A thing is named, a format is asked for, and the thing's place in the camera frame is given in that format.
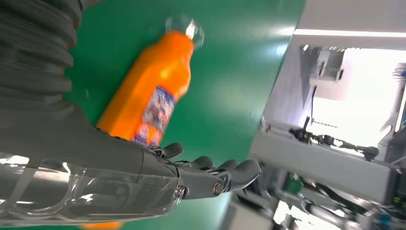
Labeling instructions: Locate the green table mat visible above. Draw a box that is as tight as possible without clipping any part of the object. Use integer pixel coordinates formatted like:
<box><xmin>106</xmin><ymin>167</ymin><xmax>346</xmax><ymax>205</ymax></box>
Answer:
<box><xmin>63</xmin><ymin>0</ymin><xmax>307</xmax><ymax>230</ymax></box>

